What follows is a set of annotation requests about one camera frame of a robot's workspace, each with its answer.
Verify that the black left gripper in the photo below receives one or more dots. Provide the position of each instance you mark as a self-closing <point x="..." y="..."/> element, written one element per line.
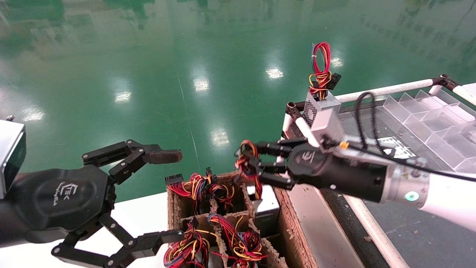
<point x="61" y="197"/>

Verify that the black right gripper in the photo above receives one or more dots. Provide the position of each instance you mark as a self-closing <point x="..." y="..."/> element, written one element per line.
<point x="334" y="171"/>

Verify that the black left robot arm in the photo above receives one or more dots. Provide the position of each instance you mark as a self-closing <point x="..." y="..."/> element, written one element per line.
<point x="5" y="227"/>

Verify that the black pipe joint connector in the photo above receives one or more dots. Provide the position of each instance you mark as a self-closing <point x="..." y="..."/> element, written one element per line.
<point x="446" y="81"/>
<point x="293" y="109"/>

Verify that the brown cardboard divider box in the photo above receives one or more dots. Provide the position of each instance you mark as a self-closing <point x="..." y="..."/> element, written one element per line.
<point x="290" y="223"/>

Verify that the white perforated label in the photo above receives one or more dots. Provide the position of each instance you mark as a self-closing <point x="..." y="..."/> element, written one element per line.
<point x="388" y="143"/>

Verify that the clear acrylic divider tray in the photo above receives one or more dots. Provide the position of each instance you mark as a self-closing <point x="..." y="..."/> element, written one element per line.
<point x="431" y="123"/>

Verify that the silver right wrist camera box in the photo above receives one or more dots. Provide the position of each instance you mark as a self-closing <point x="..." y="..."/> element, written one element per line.
<point x="327" y="126"/>

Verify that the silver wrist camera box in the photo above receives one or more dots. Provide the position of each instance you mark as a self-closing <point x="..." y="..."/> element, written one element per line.
<point x="10" y="156"/>
<point x="327" y="126"/>

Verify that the white pipe table frame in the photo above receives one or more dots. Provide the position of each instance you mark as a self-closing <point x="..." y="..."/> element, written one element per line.
<point x="375" y="230"/>

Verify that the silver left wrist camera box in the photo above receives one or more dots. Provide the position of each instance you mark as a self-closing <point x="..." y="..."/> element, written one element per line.
<point x="10" y="156"/>

